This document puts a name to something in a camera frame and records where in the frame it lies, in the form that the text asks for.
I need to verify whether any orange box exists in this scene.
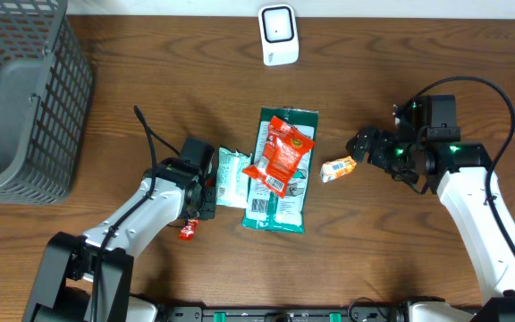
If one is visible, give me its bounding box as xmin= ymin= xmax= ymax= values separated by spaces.
xmin=320 ymin=156 xmax=357 ymax=182

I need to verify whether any green 3M glove package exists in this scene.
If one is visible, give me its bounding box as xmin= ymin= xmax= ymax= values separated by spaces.
xmin=241 ymin=107 xmax=319 ymax=233

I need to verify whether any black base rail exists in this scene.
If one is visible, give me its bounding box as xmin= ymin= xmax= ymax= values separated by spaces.
xmin=154 ymin=305 xmax=500 ymax=322

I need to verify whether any red Hacks candy bag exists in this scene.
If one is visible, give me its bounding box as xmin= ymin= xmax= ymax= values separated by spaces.
xmin=242 ymin=116 xmax=315 ymax=199

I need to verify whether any red Nescafe packet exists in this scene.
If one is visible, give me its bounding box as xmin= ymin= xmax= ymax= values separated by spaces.
xmin=178 ymin=219 xmax=199 ymax=241

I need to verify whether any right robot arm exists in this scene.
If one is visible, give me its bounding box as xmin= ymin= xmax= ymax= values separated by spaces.
xmin=346 ymin=95 xmax=515 ymax=321

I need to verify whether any white barcode scanner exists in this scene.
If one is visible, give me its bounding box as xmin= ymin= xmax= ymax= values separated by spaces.
xmin=257 ymin=4 xmax=300 ymax=66

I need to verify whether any white green small packet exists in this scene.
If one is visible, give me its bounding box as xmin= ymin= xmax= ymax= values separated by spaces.
xmin=216 ymin=147 xmax=252 ymax=209

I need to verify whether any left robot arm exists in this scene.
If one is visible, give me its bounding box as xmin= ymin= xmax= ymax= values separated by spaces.
xmin=22 ymin=138 xmax=215 ymax=321

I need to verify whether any grey plastic mesh basket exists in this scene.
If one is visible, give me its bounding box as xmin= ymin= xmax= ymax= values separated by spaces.
xmin=0 ymin=1 xmax=94 ymax=205

